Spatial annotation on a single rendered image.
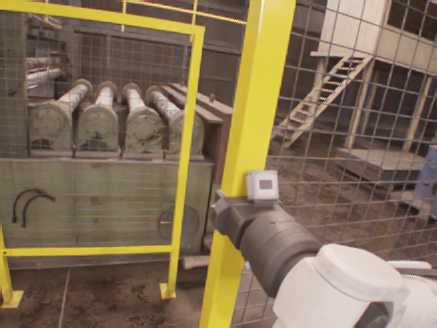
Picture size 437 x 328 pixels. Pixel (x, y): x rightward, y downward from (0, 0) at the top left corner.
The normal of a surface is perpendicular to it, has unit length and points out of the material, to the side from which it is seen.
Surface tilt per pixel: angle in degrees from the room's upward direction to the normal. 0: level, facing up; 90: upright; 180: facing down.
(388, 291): 91
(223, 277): 90
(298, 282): 73
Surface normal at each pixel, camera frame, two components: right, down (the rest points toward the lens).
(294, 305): -0.85, -0.30
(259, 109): 0.33, 0.34
